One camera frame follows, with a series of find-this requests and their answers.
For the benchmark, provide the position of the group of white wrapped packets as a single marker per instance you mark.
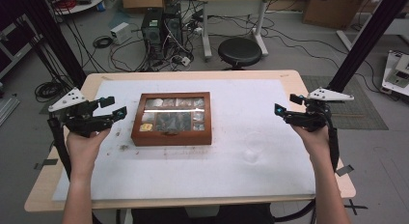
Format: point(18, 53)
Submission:
point(198, 126)

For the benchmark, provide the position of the wooden box with glass lid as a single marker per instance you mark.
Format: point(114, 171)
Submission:
point(172, 135)

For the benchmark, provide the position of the clear glass cup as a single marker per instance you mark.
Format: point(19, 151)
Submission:
point(252, 146)

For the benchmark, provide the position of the white box device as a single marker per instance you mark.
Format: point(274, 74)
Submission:
point(120, 32)

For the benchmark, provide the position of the light wooden table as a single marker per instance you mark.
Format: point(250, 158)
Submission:
point(38, 198)

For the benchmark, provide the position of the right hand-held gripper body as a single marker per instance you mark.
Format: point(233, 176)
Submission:
point(308, 119)

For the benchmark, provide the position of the white power adapter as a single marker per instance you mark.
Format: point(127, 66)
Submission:
point(185, 61)

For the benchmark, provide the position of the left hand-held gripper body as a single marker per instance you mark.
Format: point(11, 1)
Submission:
point(84, 122)

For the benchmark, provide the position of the yellow packet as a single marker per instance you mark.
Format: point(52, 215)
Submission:
point(146, 127)

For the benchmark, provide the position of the black round stool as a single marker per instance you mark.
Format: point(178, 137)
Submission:
point(239, 51)

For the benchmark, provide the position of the white foam mat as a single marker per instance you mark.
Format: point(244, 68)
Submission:
point(225, 172)

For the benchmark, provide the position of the large printed cardboard box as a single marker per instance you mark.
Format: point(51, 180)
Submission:
point(334, 10)

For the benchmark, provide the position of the pile of dark tea bags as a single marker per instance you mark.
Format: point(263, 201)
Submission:
point(173, 121)

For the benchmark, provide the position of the person's left hand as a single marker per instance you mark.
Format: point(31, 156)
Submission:
point(83, 150)

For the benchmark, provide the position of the grey floor mat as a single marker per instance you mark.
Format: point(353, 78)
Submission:
point(363, 117)

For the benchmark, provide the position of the person's right hand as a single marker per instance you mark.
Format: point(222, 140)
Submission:
point(313, 143)

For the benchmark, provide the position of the person's dark clothing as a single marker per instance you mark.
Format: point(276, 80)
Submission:
point(199, 216)

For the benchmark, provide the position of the black computer tower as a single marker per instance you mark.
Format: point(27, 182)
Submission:
point(151, 34)
point(173, 27)

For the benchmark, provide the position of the round white table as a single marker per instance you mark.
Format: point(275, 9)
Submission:
point(87, 6)

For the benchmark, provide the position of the white machine housing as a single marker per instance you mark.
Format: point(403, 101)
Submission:
point(397, 74)

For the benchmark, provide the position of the grey tape strip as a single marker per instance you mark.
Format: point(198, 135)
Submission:
point(46, 163)
point(344, 170)

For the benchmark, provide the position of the black metal frame post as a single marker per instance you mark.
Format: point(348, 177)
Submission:
point(54, 34)
point(363, 43)

